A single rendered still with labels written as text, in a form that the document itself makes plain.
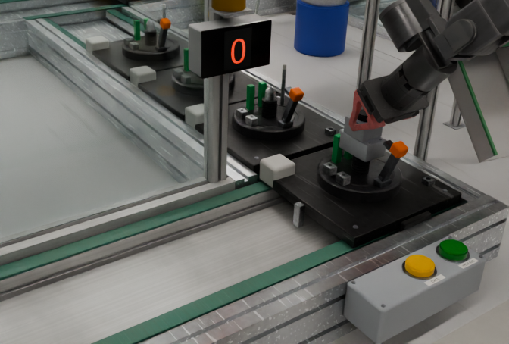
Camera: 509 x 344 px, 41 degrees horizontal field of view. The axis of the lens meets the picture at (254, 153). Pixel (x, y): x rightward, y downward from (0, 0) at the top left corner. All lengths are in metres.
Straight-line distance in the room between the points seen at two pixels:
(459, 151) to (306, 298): 0.75
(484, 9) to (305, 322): 0.47
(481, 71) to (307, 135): 0.34
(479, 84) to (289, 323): 0.61
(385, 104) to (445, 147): 0.57
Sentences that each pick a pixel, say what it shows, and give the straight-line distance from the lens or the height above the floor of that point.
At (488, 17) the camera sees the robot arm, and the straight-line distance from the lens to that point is 0.92.
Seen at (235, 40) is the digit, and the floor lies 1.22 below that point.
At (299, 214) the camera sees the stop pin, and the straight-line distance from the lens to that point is 1.07.
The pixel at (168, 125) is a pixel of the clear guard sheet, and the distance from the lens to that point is 1.05.
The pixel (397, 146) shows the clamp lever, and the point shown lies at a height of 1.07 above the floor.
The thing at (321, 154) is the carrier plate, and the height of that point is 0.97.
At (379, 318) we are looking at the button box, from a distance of 0.91.
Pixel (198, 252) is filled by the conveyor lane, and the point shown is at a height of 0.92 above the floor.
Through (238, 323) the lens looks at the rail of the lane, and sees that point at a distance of 0.85.
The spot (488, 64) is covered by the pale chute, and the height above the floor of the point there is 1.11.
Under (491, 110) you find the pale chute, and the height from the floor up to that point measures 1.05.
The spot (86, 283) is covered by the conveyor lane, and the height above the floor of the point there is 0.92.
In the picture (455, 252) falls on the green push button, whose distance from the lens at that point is 1.01.
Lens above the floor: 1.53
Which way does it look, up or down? 28 degrees down
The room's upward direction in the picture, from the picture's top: 2 degrees clockwise
